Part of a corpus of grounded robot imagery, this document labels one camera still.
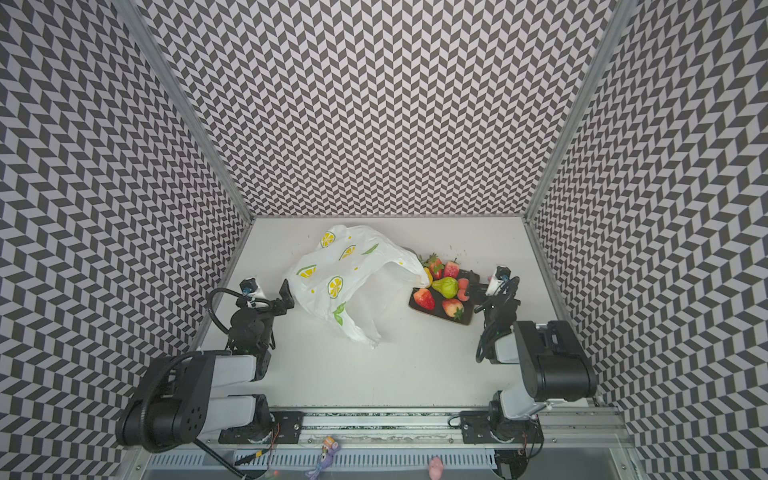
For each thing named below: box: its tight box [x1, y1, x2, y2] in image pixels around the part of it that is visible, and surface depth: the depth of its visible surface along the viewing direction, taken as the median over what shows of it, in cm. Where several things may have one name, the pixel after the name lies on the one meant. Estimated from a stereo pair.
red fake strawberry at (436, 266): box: [429, 252, 445, 280], surface depth 98 cm
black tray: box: [409, 269, 480, 325], surface depth 94 cm
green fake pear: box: [431, 277, 459, 299], surface depth 94 cm
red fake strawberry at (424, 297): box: [414, 288, 435, 311], surface depth 93 cm
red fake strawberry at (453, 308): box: [442, 298, 464, 321], surface depth 91 cm
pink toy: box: [428, 456, 444, 480], surface depth 68 cm
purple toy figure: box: [305, 436, 340, 480], surface depth 69 cm
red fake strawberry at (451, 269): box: [444, 261, 461, 279], surface depth 99 cm
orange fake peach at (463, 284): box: [458, 278, 469, 295], surface depth 96 cm
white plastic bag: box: [284, 225, 431, 349], surface depth 88 cm
